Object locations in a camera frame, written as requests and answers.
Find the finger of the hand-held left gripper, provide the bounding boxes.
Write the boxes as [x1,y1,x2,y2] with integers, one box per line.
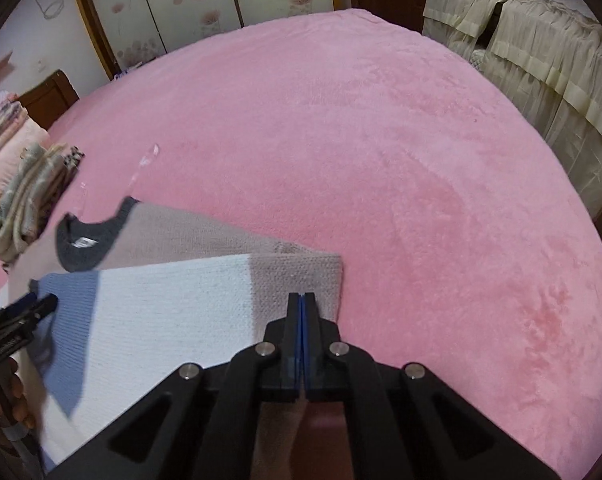
[16,292,60,323]

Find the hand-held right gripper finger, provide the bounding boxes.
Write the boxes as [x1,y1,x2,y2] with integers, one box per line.
[301,293,560,480]
[46,292,302,480]

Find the colour-block knit sweater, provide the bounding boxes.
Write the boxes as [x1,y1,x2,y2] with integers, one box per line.
[0,196,344,480]

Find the person's left hand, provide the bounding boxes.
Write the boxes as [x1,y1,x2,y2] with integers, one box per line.
[0,357,36,432]

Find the fluffy cream folded garment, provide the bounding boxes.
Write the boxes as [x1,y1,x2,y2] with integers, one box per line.
[0,142,72,263]

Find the pink fleece blanket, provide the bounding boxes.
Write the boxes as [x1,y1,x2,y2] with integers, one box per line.
[0,7,602,480]

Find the striped folded garment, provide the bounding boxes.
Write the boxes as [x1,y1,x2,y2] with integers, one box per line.
[51,145,86,183]

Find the peach folded quilt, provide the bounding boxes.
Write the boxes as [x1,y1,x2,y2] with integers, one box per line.
[0,120,52,253]

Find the wooden headboard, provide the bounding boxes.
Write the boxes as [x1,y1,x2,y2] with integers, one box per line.
[18,71,82,131]

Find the frosted floral wardrobe doors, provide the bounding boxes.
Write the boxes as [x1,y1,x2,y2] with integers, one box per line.
[68,0,352,81]

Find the cream cloth-covered furniture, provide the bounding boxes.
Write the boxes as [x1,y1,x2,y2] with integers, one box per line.
[423,0,602,222]

